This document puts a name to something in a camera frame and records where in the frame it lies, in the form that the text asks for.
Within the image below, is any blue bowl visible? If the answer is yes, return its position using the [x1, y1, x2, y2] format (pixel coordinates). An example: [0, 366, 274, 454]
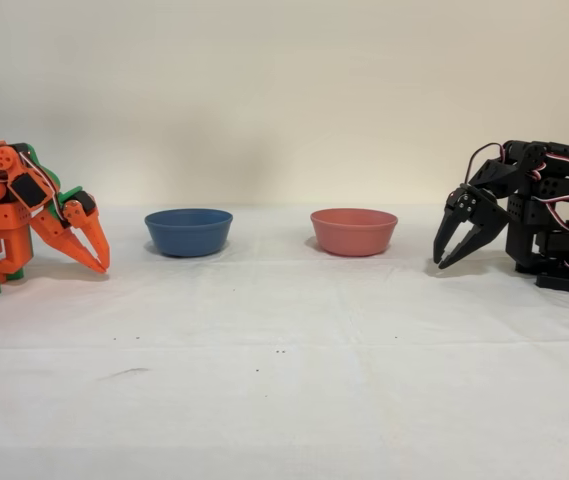
[144, 207, 234, 259]

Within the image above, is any pink bowl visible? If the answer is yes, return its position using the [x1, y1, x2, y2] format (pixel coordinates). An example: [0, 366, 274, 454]
[309, 207, 399, 258]

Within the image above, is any white tablecloth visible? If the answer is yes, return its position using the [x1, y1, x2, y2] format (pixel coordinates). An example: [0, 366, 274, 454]
[0, 202, 569, 480]

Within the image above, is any thin servo cable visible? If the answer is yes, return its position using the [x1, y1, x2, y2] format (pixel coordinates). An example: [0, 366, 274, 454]
[16, 148, 66, 222]

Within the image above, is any red white black servo cable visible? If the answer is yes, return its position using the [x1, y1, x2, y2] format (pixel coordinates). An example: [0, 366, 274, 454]
[465, 141, 509, 186]

